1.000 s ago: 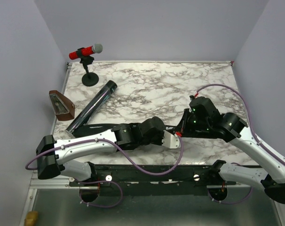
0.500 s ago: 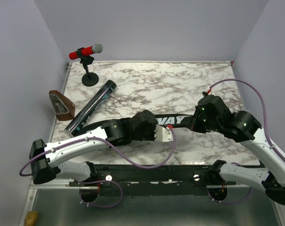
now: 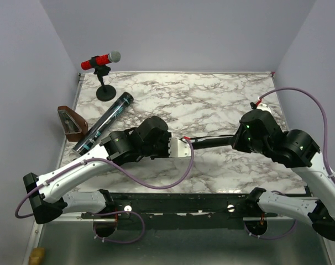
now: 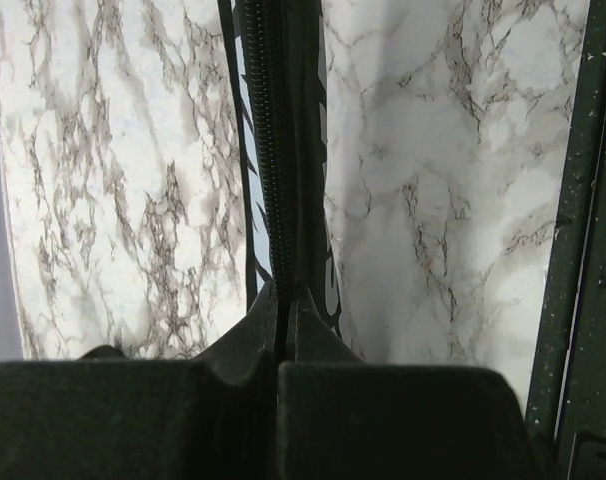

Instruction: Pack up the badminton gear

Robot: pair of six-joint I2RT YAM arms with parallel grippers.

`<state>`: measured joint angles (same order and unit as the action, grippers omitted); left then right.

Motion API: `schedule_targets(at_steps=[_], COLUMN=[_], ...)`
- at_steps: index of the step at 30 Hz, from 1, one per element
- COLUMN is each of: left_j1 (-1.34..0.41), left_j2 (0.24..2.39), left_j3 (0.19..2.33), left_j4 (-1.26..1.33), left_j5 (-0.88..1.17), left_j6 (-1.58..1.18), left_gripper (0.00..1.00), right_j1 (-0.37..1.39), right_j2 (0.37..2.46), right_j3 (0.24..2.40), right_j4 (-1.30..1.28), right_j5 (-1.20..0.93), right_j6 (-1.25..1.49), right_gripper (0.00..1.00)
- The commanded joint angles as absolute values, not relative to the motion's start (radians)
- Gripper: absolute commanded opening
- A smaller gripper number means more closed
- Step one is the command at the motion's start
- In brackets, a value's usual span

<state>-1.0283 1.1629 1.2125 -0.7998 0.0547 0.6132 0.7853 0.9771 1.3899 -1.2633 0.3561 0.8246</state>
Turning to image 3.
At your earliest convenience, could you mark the black racket bag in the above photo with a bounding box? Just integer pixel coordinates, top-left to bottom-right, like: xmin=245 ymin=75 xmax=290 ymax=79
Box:
xmin=190 ymin=135 xmax=234 ymax=150

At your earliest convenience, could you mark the brown wooden metronome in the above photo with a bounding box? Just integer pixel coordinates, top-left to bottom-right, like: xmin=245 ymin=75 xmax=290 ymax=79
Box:
xmin=57 ymin=105 xmax=88 ymax=142

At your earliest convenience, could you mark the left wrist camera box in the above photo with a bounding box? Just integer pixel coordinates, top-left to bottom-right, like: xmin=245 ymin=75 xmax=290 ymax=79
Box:
xmin=168 ymin=137 xmax=191 ymax=158

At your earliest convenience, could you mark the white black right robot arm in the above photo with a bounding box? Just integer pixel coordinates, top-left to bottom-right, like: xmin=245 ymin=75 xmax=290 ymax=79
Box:
xmin=232 ymin=109 xmax=335 ymax=241

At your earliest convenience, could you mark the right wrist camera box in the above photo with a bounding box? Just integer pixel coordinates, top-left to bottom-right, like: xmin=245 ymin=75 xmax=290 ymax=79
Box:
xmin=250 ymin=100 xmax=272 ymax=114

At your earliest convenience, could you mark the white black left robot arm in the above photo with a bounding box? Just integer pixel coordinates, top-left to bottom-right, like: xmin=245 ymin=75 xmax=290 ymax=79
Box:
xmin=23 ymin=116 xmax=171 ymax=224

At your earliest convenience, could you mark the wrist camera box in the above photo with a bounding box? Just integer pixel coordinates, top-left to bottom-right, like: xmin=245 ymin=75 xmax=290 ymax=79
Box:
xmin=250 ymin=100 xmax=272 ymax=114
xmin=168 ymin=137 xmax=191 ymax=158

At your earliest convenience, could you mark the brass floor fitting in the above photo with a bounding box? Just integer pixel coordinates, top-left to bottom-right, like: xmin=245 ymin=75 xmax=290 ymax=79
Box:
xmin=28 ymin=247 xmax=45 ymax=265

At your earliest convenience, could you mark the black table edge rail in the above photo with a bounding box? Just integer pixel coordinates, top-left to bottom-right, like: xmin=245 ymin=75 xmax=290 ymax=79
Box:
xmin=81 ymin=190 xmax=295 ymax=231

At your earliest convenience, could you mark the red microphone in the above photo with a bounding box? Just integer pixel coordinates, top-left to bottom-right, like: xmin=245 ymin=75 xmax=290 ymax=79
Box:
xmin=81 ymin=51 xmax=121 ymax=71

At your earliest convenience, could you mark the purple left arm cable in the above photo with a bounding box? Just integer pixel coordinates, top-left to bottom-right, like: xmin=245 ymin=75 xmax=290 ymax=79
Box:
xmin=15 ymin=139 xmax=195 ymax=244

